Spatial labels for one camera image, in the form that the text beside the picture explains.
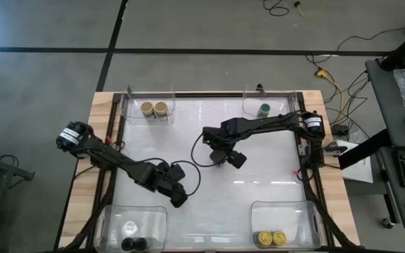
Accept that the green-lidded spice jar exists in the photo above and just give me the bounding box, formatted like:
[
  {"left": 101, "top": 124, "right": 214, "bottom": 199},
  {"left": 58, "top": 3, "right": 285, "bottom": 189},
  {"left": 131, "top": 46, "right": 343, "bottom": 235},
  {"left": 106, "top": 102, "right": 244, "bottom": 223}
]
[{"left": 257, "top": 103, "right": 271, "bottom": 119}]

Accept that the tan-lidded spice jar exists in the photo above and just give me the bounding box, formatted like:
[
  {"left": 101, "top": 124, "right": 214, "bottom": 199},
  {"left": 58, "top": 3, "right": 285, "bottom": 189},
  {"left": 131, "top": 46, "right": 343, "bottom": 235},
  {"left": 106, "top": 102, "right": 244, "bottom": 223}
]
[
  {"left": 153, "top": 100, "right": 169, "bottom": 122},
  {"left": 140, "top": 100, "right": 155, "bottom": 122}
]

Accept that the yellow-lidded spice jar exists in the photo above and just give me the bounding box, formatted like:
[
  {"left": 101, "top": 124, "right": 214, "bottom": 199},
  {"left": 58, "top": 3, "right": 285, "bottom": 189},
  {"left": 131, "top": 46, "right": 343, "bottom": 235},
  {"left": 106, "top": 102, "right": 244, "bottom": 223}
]
[
  {"left": 253, "top": 230, "right": 274, "bottom": 249},
  {"left": 271, "top": 230, "right": 288, "bottom": 247}
]

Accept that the clear plastic bin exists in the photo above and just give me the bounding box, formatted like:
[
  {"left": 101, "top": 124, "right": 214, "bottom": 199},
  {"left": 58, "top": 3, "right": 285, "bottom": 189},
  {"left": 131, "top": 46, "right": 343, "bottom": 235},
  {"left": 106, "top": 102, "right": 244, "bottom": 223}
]
[
  {"left": 241, "top": 84, "right": 298, "bottom": 122},
  {"left": 250, "top": 200, "right": 322, "bottom": 249},
  {"left": 120, "top": 84, "right": 176, "bottom": 126},
  {"left": 95, "top": 205, "right": 168, "bottom": 253}
]

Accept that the white round object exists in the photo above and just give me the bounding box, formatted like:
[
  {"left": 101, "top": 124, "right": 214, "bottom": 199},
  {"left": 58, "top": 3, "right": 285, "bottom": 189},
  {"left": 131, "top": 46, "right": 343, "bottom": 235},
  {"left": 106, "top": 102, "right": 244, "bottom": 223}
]
[{"left": 121, "top": 220, "right": 139, "bottom": 237}]

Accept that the white paper sheet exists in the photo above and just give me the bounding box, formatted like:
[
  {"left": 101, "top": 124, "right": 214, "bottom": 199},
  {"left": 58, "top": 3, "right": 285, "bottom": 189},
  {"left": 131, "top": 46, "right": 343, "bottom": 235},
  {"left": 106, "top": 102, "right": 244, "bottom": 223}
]
[{"left": 335, "top": 139, "right": 375, "bottom": 184}]

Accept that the black desk leg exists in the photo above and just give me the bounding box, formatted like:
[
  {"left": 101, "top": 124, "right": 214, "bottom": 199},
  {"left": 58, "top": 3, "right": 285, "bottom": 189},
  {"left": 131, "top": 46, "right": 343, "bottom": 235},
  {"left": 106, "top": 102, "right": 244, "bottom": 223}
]
[{"left": 338, "top": 129, "right": 392, "bottom": 170}]

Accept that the grey keyboard desk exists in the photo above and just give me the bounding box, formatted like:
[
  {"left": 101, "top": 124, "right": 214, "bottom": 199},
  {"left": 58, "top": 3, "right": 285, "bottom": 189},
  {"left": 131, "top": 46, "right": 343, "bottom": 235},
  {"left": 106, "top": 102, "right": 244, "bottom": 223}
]
[{"left": 379, "top": 145, "right": 405, "bottom": 233}]

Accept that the caster wheel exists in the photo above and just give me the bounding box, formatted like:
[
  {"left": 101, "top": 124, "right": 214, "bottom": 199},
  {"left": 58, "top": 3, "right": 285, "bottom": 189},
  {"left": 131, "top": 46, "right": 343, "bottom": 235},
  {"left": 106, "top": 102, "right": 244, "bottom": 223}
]
[{"left": 381, "top": 216, "right": 396, "bottom": 230}]

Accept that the black monitor pole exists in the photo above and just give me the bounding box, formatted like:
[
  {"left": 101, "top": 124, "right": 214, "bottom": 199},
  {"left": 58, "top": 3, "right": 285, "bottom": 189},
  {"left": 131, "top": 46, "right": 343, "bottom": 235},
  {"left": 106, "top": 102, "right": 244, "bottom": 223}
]
[{"left": 379, "top": 27, "right": 405, "bottom": 72}]

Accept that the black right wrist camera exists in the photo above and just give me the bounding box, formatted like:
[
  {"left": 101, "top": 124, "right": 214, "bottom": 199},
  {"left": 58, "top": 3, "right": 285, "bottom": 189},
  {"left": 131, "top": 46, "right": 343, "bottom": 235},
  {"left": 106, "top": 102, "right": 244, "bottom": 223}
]
[{"left": 227, "top": 150, "right": 248, "bottom": 170}]

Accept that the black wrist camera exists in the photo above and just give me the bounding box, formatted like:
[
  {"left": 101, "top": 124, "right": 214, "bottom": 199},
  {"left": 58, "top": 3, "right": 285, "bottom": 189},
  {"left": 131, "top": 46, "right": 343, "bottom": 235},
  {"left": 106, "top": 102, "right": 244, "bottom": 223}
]
[
  {"left": 169, "top": 163, "right": 186, "bottom": 182},
  {"left": 227, "top": 150, "right": 248, "bottom": 170}
]

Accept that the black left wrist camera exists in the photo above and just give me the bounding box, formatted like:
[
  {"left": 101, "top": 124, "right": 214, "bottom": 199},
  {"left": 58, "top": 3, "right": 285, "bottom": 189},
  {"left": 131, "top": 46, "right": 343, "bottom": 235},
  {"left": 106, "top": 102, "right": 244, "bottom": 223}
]
[{"left": 169, "top": 163, "right": 186, "bottom": 182}]

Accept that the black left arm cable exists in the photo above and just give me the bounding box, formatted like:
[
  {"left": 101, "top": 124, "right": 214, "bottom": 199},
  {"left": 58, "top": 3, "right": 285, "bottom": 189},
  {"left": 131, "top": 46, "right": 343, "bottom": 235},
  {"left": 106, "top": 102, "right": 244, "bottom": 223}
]
[{"left": 131, "top": 157, "right": 203, "bottom": 197}]

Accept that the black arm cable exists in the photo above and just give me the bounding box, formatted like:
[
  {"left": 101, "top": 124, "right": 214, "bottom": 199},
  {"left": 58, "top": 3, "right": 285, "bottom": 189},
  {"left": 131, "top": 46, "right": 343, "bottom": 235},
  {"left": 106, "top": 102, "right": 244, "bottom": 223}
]
[
  {"left": 131, "top": 157, "right": 203, "bottom": 197},
  {"left": 190, "top": 132, "right": 221, "bottom": 168}
]

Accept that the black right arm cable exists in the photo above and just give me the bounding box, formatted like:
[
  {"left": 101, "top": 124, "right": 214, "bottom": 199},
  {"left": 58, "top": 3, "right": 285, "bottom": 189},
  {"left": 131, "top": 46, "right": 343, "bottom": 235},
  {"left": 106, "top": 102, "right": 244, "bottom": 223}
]
[{"left": 190, "top": 132, "right": 221, "bottom": 168}]

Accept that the black aluminium table frame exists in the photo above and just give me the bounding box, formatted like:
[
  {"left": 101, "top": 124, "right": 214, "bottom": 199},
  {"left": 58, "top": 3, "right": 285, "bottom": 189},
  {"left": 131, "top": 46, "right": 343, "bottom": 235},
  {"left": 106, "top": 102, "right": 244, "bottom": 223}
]
[{"left": 53, "top": 90, "right": 360, "bottom": 253}]

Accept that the yellow extension cord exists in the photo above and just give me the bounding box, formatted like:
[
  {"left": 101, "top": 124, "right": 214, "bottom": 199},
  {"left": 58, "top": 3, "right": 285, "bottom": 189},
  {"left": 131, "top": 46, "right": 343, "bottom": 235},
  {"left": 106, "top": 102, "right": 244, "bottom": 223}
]
[{"left": 314, "top": 68, "right": 346, "bottom": 124}]

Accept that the black looped floor cable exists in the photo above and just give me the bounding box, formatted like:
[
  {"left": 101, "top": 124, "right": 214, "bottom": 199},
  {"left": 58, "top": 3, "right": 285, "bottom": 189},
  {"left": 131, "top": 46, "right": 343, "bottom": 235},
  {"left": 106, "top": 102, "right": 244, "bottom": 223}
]
[{"left": 262, "top": 0, "right": 290, "bottom": 17}]

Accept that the yellow plug cable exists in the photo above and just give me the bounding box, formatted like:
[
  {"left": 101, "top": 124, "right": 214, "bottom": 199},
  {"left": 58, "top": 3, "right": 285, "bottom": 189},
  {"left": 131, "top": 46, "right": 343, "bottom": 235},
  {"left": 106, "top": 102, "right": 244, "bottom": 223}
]
[{"left": 292, "top": 1, "right": 307, "bottom": 18}]

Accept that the long black floor cable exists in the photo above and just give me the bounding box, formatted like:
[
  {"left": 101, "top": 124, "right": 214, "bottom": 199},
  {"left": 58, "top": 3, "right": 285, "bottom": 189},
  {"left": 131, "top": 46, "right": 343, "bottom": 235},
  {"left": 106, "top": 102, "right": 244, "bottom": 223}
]
[{"left": 304, "top": 26, "right": 405, "bottom": 66}]

